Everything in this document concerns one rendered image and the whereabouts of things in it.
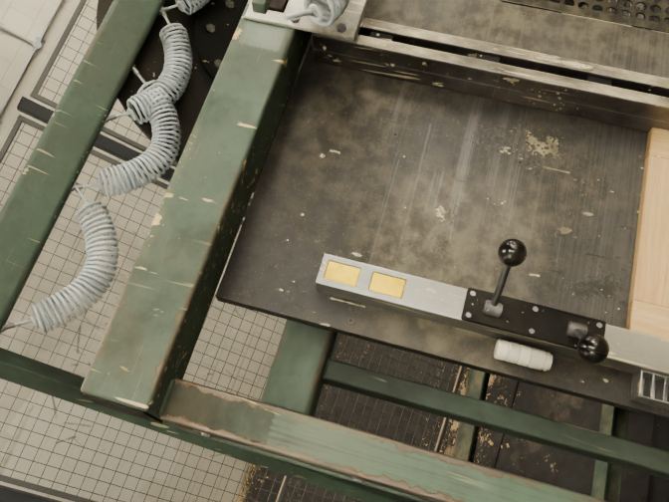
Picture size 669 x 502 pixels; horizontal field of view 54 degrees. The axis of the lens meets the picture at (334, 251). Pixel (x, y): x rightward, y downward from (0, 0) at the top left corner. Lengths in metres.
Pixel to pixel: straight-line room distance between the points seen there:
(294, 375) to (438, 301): 0.25
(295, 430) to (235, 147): 0.43
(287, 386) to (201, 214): 0.29
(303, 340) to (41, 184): 0.70
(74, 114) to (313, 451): 0.94
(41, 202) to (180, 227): 0.54
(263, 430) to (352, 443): 0.12
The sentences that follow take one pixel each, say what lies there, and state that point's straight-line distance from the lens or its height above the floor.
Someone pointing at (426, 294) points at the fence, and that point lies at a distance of 0.97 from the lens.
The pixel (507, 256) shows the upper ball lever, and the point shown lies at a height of 1.56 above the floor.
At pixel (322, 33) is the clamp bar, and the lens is 1.14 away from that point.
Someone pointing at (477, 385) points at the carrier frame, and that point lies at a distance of 2.15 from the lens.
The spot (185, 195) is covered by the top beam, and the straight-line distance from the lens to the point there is 1.00.
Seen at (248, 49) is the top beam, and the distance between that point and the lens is 1.14.
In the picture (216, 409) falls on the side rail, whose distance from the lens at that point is 0.93.
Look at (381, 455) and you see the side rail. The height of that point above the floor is 1.59.
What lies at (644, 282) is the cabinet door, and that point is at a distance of 1.09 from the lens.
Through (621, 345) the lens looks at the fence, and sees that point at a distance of 1.02.
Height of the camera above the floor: 2.05
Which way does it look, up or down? 20 degrees down
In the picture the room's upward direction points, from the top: 64 degrees counter-clockwise
